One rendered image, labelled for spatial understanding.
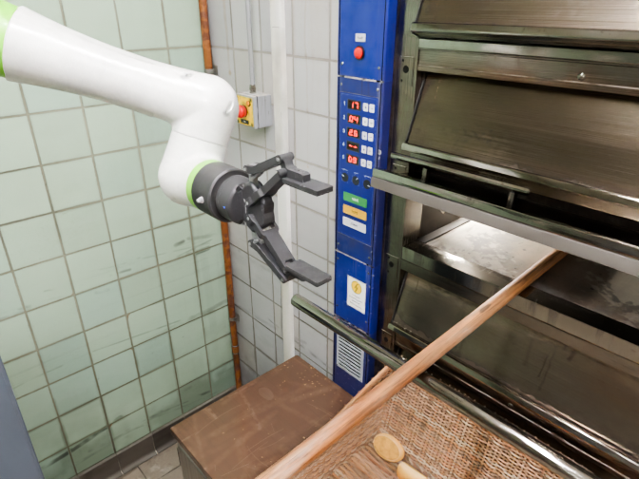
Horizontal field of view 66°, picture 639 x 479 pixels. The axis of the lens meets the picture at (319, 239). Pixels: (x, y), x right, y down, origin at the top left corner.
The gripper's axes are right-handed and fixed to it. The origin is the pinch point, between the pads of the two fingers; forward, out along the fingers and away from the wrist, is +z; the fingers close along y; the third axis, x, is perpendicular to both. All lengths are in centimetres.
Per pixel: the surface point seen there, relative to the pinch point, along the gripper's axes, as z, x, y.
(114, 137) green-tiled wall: -117, -18, 11
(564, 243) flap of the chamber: 18.4, -40.1, 8.2
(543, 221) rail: 14.0, -40.5, 5.7
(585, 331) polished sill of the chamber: 22, -55, 32
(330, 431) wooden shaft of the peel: 7.0, 4.3, 28.0
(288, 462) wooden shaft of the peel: 7.0, 12.3, 28.0
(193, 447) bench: -57, -3, 91
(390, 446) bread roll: -14, -41, 84
